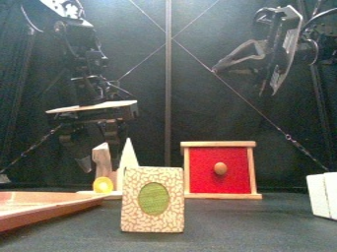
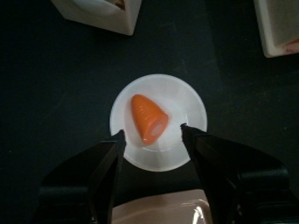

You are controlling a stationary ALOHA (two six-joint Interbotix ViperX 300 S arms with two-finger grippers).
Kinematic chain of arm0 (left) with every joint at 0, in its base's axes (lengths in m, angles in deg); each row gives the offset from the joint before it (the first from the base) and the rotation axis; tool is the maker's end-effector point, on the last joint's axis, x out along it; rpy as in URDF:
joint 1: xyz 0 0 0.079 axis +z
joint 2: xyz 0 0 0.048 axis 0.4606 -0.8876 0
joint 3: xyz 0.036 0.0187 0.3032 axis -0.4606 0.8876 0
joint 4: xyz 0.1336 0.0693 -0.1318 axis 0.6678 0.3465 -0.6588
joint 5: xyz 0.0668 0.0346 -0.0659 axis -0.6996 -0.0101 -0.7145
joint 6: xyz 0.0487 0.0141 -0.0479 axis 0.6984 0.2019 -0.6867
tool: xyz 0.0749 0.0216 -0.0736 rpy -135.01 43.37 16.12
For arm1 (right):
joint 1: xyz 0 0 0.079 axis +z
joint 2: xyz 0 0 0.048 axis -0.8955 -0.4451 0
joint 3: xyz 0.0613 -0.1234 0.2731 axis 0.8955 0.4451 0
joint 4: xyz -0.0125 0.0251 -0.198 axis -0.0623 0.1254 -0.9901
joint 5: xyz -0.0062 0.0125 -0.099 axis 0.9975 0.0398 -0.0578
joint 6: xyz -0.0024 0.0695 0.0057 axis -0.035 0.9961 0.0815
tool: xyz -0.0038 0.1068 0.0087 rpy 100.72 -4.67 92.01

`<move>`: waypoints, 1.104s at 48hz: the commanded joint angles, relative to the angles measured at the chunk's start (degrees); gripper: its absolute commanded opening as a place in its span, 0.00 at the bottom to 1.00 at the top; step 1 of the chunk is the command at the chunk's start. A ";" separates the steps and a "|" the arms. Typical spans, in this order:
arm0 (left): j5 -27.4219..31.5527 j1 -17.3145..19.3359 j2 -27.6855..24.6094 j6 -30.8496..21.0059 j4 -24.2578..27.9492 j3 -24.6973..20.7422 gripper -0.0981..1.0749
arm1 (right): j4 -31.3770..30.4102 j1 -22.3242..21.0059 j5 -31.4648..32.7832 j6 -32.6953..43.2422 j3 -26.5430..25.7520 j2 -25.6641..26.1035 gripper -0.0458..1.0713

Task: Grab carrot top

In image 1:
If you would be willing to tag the cream melon slice toy block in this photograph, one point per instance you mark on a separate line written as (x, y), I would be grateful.
(152, 199)

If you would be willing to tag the wooden tray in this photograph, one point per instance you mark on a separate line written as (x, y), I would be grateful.
(39, 205)

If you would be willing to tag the white box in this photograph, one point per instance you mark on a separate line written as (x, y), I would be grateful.
(324, 195)

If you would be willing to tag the yellow round toy slice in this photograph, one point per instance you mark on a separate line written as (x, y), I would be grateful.
(103, 185)

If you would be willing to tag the brown round drawer knob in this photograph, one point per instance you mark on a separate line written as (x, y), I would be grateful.
(219, 168)

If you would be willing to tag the grey vertical frame pole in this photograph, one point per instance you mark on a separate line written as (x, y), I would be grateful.
(168, 82)

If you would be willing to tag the white toy knife block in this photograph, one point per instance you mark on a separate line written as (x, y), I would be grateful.
(128, 157)

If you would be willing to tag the red wooden drawer box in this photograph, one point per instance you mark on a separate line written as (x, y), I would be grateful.
(203, 177)

